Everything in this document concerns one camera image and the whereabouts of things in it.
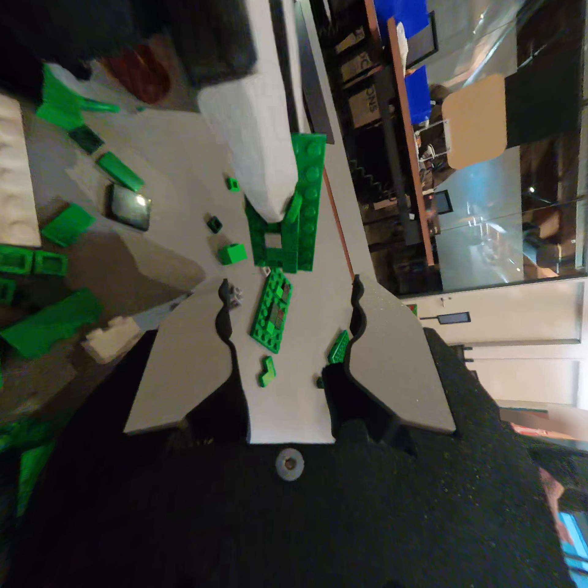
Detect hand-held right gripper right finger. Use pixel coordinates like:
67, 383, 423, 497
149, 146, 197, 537
322, 274, 456, 435

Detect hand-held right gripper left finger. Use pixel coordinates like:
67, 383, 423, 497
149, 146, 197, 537
124, 278, 237, 435

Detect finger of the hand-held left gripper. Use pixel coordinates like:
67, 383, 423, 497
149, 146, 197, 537
198, 73, 300, 224

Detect green wedge plate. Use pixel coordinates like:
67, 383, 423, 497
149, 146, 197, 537
327, 329, 351, 365

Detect green brick frame assembly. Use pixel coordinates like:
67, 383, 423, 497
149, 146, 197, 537
245, 132, 328, 275

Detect green plate with dark tiles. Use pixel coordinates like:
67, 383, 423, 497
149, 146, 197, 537
249, 270, 293, 355

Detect person's left hand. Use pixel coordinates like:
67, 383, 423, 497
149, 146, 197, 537
99, 39, 173, 105

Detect pale grey small brick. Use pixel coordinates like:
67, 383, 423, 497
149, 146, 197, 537
82, 316, 141, 364

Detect brown cardboard box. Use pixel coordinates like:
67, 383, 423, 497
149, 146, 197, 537
348, 85, 384, 129

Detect green slope brick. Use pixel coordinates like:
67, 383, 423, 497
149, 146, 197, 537
96, 152, 145, 193

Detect large green slope panel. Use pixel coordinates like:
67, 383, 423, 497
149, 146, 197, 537
0, 288, 104, 360

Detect black square tile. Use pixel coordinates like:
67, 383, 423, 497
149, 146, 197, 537
108, 184, 152, 232

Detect wooden table black legs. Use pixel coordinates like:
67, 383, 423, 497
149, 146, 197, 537
387, 18, 436, 267

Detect small blue storage bin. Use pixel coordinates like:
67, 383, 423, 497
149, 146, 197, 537
404, 69, 432, 125

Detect pile of loose green bricks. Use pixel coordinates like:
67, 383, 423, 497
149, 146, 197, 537
0, 64, 121, 517

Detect white crumpled paper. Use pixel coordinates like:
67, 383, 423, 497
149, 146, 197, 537
395, 21, 409, 76

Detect large blue storage bin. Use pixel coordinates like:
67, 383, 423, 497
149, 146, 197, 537
373, 0, 430, 40

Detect black monitor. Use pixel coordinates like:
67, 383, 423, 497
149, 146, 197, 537
404, 11, 439, 70

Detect long white brick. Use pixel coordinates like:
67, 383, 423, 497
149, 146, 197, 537
0, 94, 42, 248

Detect black desk cable flap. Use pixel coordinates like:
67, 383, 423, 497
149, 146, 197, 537
294, 0, 336, 144

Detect black coiled cable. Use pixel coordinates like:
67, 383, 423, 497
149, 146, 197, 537
349, 158, 398, 196

